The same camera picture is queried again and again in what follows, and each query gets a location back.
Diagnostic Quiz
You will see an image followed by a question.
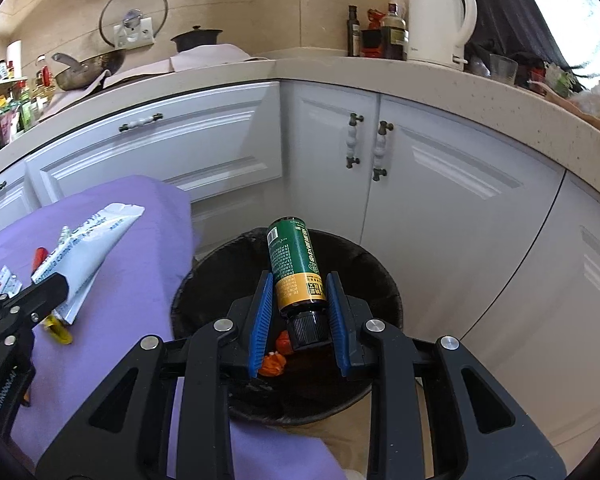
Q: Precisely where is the pile of plastic bags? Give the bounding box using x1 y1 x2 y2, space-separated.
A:
527 57 600 143

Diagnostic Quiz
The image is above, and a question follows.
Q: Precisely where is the narrow white drawer front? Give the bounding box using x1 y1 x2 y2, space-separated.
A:
0 160 41 241

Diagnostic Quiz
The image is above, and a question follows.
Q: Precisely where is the wide drawer handle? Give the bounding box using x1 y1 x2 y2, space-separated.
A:
118 114 164 133

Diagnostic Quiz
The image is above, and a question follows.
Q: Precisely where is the yellow cooking oil bottle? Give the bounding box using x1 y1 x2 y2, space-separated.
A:
32 55 56 111

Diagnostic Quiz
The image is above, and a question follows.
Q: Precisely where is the green yellow labelled bottle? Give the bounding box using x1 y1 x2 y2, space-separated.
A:
266 216 329 352

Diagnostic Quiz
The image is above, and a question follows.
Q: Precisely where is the white cabinet door handle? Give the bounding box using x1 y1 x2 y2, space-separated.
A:
349 114 365 168
372 121 394 181

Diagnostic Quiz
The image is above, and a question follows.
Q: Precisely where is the small white red packet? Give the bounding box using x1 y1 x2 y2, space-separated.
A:
0 266 23 298

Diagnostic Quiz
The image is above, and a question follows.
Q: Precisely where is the wide white drawer front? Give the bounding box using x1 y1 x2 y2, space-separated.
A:
25 80 283 206

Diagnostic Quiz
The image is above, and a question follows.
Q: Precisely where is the slim dark glass bottle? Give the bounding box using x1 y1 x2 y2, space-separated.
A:
347 5 362 57

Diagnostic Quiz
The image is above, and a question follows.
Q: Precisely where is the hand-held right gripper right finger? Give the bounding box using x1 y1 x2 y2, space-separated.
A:
325 270 568 480

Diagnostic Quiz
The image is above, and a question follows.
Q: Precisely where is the spice rack with jars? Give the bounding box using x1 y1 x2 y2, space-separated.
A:
0 52 56 163

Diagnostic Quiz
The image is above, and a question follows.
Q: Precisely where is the yellow plastic piece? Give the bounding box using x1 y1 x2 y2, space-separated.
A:
42 312 74 345

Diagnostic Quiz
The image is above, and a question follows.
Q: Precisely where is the purple tablecloth table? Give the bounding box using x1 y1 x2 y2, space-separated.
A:
0 175 346 480

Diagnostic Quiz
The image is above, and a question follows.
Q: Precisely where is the dark sauce bottle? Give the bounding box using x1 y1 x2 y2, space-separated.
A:
380 2 409 61

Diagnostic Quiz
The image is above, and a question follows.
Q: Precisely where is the white wall socket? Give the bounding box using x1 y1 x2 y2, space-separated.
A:
114 16 156 50

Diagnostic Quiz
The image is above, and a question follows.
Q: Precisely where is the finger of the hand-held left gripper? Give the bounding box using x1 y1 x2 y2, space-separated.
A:
0 330 34 368
0 272 72 333

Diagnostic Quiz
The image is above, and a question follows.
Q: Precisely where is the dark square jar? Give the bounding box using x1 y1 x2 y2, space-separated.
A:
361 27 387 58

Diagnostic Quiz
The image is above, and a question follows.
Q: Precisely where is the paper towel roll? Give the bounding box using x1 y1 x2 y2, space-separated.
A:
6 40 23 78

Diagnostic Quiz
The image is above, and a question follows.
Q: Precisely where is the white cabinet door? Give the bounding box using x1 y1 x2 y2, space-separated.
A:
280 80 381 256
362 97 566 361
460 170 600 453

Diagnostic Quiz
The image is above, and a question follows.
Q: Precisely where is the clear drinking glass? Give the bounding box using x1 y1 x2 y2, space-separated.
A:
490 53 519 86

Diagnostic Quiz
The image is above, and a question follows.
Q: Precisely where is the steel wok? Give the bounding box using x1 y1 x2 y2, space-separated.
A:
51 47 127 92

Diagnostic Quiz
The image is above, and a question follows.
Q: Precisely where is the pale stove cover cloth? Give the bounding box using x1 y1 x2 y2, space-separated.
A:
45 44 253 116

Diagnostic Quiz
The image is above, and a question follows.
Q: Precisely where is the white electric kettle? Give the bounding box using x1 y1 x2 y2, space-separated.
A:
407 0 478 72

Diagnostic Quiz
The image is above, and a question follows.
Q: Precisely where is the dark curtain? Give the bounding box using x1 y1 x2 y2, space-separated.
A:
452 0 571 71

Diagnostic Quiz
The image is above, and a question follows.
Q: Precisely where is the black trash bin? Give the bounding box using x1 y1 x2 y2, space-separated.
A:
170 227 405 428

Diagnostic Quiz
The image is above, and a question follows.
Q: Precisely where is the glass pot lid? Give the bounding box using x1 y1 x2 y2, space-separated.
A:
99 0 169 50

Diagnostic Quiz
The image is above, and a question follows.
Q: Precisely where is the white squeezed tube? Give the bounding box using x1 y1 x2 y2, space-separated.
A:
30 203 145 325

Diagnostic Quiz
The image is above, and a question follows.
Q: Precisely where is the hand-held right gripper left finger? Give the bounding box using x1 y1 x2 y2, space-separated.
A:
35 270 276 480

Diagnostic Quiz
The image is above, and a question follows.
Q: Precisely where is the black cooking pot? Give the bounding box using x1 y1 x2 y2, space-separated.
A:
170 25 224 54

